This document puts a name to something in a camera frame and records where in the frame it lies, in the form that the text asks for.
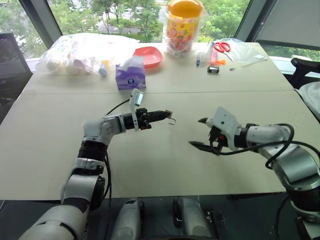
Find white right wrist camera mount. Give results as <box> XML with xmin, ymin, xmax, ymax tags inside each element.
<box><xmin>206</xmin><ymin>106</ymin><xmax>243</xmax><ymax>151</ymax></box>

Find grey rounded robot leg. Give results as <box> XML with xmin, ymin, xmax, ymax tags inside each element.
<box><xmin>172</xmin><ymin>196</ymin><xmax>214</xmax><ymax>239</ymax></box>
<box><xmin>110</xmin><ymin>198</ymin><xmax>145</xmax><ymax>240</ymax></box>

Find black office chair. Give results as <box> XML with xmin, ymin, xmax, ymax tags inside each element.
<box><xmin>0</xmin><ymin>31</ymin><xmax>34</xmax><ymax>126</ymax></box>

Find clear empty plastic bag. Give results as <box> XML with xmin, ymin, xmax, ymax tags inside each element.
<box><xmin>217</xmin><ymin>37</ymin><xmax>268</xmax><ymax>68</ymax></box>

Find candy jar with orange lid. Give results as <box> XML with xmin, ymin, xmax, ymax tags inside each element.
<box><xmin>159</xmin><ymin>0</ymin><xmax>208</xmax><ymax>59</ymax></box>

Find purple tissue box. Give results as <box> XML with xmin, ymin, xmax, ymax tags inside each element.
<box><xmin>115</xmin><ymin>56</ymin><xmax>147</xmax><ymax>91</ymax></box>

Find red plastic plate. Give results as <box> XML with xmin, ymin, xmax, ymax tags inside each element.
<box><xmin>132</xmin><ymin>46</ymin><xmax>165</xmax><ymax>69</ymax></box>

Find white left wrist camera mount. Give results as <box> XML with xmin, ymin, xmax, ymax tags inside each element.
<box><xmin>129</xmin><ymin>87</ymin><xmax>146</xmax><ymax>132</ymax></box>

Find grey cushion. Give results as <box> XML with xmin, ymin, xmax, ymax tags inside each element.
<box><xmin>296</xmin><ymin>81</ymin><xmax>320</xmax><ymax>121</ymax></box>

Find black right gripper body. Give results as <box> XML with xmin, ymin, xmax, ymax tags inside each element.
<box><xmin>207</xmin><ymin>126</ymin><xmax>231</xmax><ymax>156</ymax></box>

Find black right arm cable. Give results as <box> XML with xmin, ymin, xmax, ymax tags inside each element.
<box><xmin>218</xmin><ymin>123</ymin><xmax>320</xmax><ymax>171</ymax></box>

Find black chair with armrest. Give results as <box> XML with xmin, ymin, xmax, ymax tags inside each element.
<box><xmin>287</xmin><ymin>57</ymin><xmax>320</xmax><ymax>90</ymax></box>

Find brass padlock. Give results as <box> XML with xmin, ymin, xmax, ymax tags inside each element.
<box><xmin>164</xmin><ymin>109</ymin><xmax>177</xmax><ymax>126</ymax></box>

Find clear plastic bag with items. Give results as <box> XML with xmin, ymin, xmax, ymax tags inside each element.
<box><xmin>35</xmin><ymin>32</ymin><xmax>140</xmax><ymax>77</ymax></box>

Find red handled scissors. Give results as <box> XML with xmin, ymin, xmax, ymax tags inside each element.
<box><xmin>213</xmin><ymin>41</ymin><xmax>235</xmax><ymax>63</ymax></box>

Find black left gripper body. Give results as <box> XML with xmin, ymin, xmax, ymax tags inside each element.
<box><xmin>136</xmin><ymin>107</ymin><xmax>153</xmax><ymax>131</ymax></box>

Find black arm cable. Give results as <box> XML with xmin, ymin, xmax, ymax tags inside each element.
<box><xmin>218</xmin><ymin>123</ymin><xmax>320</xmax><ymax>171</ymax></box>
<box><xmin>103</xmin><ymin>98</ymin><xmax>131</xmax><ymax>201</ymax></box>

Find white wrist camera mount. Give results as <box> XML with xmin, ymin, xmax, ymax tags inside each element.
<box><xmin>206</xmin><ymin>106</ymin><xmax>243</xmax><ymax>151</ymax></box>
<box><xmin>129</xmin><ymin>87</ymin><xmax>146</xmax><ymax>132</ymax></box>

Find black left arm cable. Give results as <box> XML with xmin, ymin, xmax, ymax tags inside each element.
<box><xmin>103</xmin><ymin>98</ymin><xmax>131</xmax><ymax>201</ymax></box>

